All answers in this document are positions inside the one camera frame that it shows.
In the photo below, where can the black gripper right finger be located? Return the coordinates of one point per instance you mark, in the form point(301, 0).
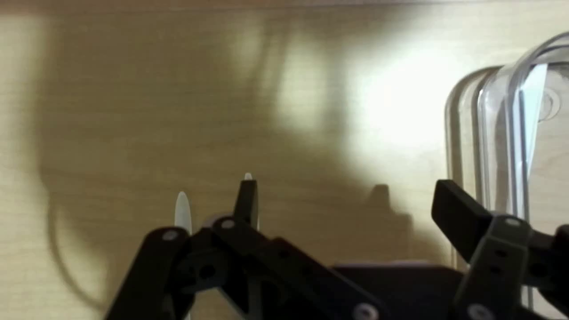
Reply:
point(504, 267)

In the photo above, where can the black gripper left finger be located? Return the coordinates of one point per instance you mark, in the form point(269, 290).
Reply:
point(178, 277)

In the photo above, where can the clear plastic cutlery tray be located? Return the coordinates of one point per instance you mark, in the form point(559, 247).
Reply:
point(500, 130)

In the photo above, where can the white plastic knife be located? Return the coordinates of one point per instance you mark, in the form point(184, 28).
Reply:
point(534, 112)

